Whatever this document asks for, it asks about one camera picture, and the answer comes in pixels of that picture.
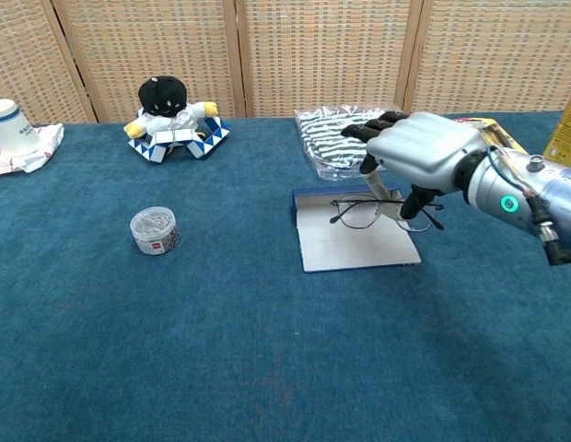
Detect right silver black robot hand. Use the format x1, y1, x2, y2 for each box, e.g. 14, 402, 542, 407
340, 110, 492, 221

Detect black frame eyeglasses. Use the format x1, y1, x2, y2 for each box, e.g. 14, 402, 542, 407
330, 195, 446, 233

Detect blue glasses case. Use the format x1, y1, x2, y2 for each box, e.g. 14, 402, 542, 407
291, 182, 423, 273

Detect razor in yellow blister pack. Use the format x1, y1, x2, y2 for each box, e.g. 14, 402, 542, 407
453, 117, 529, 156

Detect striped cloth in plastic bag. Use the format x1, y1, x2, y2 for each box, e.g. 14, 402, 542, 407
294, 103, 409, 182

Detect woven wooden folding screen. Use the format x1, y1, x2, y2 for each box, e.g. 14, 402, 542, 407
0, 0, 571, 125

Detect yellow tea bottle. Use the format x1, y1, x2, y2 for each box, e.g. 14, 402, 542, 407
542, 85, 571, 170

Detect blue white snake puzzle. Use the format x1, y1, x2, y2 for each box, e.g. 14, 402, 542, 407
127, 108, 231, 165

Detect black head plush doll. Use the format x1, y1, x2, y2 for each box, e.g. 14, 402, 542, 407
123, 75, 220, 139

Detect blue table cover cloth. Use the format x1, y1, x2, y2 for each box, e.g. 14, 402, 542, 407
0, 110, 571, 442

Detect clear jar of paper clips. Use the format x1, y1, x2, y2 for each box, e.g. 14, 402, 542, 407
129, 205, 181, 257

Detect white red tissue pack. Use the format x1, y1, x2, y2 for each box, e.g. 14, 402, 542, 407
0, 122, 65, 176

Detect white bottle with blue band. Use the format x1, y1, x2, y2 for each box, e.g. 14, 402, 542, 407
0, 99, 41, 157

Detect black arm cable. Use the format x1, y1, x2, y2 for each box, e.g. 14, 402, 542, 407
531, 195, 571, 267

